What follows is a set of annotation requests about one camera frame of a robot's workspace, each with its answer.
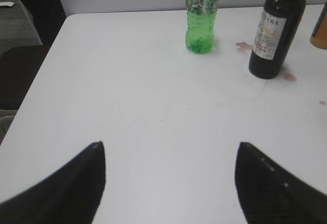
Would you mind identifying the green plastic soda bottle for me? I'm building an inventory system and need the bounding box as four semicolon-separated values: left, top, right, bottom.
185;0;219;54

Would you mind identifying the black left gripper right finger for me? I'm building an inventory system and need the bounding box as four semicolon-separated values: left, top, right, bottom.
235;142;326;223

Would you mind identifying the orange juice bottle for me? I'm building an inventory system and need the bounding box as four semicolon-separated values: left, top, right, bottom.
310;2;327;49

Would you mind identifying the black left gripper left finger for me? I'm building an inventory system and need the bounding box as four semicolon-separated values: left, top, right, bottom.
1;141;106;223

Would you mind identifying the dark red wine bottle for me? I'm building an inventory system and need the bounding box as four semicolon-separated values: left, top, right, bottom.
249;0;306;79

